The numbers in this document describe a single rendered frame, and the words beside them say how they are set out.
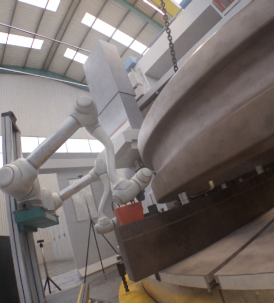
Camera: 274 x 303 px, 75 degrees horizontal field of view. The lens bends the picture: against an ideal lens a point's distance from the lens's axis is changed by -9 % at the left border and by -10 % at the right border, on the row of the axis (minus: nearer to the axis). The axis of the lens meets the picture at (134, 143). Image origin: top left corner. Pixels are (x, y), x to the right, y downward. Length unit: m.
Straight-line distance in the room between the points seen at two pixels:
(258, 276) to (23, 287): 1.25
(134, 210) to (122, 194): 0.33
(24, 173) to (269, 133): 1.44
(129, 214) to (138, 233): 0.15
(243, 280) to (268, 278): 0.11
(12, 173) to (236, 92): 1.58
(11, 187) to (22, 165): 0.13
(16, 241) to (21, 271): 0.18
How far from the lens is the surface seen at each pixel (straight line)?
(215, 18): 8.66
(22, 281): 1.48
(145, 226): 1.46
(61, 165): 4.62
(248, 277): 1.01
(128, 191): 1.16
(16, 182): 1.13
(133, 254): 1.42
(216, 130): 1.51
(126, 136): 4.29
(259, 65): 1.65
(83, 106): 1.21
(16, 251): 1.48
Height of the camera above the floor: 0.67
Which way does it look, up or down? 22 degrees up
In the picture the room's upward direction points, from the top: 20 degrees counter-clockwise
